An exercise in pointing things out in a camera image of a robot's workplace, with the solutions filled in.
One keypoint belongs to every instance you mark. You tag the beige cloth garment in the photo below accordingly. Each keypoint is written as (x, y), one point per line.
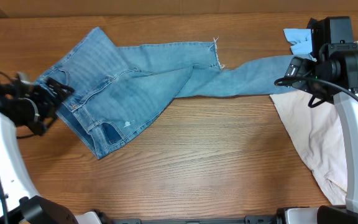
(316, 134)

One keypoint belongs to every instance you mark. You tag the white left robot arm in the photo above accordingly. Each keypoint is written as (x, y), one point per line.
(23, 103)

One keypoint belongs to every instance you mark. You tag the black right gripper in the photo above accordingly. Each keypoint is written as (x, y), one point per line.
(299, 68)

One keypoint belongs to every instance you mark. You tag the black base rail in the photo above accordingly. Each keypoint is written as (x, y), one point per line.
(97, 217)

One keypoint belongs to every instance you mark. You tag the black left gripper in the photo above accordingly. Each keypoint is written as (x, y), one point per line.
(51, 104)

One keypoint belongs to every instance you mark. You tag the blue denim jeans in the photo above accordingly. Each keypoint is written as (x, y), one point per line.
(121, 91)

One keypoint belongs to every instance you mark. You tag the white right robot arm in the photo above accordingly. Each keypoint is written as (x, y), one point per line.
(333, 78)

